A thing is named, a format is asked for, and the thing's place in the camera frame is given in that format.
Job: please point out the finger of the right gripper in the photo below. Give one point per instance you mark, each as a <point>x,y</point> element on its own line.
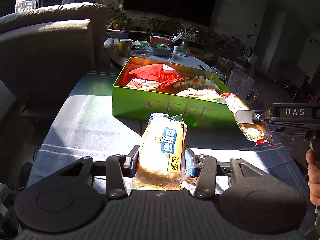
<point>251,117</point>

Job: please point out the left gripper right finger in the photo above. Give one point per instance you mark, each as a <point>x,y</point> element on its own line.
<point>203,168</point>

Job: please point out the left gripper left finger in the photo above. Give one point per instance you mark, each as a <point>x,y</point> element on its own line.
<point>118,167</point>

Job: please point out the clear bread packet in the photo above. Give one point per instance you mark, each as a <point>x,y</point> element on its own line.
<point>256,133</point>

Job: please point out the yellow bread packet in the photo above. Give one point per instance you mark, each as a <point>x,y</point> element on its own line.
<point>161,162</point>

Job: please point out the red snack bag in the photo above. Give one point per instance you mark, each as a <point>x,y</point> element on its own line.
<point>159,72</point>

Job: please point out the person's right hand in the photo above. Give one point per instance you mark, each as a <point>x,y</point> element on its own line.
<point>314,178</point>

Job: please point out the glass mug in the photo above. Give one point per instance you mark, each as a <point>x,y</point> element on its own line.
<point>241,84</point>

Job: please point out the blue striped tablecloth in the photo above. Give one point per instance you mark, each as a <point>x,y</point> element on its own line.
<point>85,126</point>

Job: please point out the green gift box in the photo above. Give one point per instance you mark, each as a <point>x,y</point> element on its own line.
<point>139,104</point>

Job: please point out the white round coffee table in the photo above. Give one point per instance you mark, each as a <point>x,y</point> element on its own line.
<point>188,61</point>

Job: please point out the plant in glass vase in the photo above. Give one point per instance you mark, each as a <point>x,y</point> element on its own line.
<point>187,34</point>

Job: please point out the yellow tin can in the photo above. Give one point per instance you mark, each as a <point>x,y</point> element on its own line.
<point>125,45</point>

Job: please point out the grey armchair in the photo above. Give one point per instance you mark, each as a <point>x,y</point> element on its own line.
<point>45,51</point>

